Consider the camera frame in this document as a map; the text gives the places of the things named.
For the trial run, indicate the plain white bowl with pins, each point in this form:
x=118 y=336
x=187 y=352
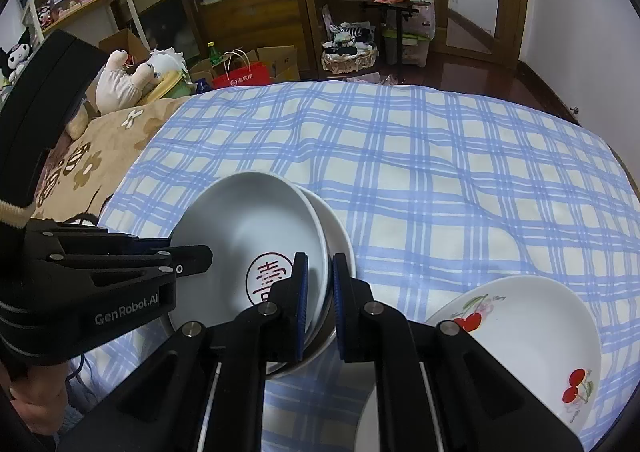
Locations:
x=340 y=232

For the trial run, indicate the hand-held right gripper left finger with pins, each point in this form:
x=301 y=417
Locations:
x=300 y=302

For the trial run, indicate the clear plastic storage box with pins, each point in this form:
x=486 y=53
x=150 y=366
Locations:
x=417 y=39

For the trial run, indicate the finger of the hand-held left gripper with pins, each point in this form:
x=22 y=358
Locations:
x=190 y=259
x=120 y=238

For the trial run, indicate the person's left hand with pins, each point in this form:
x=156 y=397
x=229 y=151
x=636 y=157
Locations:
x=35 y=397

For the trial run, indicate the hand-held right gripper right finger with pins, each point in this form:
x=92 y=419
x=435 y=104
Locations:
x=340 y=302

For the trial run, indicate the red shopping bag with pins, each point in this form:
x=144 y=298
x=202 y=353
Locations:
x=245 y=77

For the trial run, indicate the green bottle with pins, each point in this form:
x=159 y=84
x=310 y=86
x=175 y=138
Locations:
x=215 y=54

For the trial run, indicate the woven basket with socks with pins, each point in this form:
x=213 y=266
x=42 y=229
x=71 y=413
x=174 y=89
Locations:
x=350 y=63

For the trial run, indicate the cardboard box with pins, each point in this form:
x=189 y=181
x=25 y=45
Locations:
x=280 y=64
x=117 y=44

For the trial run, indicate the blue plaid cloth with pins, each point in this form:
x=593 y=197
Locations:
x=425 y=182

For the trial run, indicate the small dark folding table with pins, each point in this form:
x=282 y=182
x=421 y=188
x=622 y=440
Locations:
x=398 y=32

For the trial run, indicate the black and white plush toy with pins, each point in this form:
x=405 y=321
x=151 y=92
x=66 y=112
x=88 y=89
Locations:
x=15 y=59

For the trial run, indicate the bowl with red character inside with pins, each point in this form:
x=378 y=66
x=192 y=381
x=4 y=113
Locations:
x=240 y=227

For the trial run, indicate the yellow-green plush item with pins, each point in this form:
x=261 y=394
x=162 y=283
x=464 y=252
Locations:
x=170 y=87

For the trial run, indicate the wooden cabinet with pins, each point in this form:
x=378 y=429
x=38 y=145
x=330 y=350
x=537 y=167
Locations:
x=300 y=22

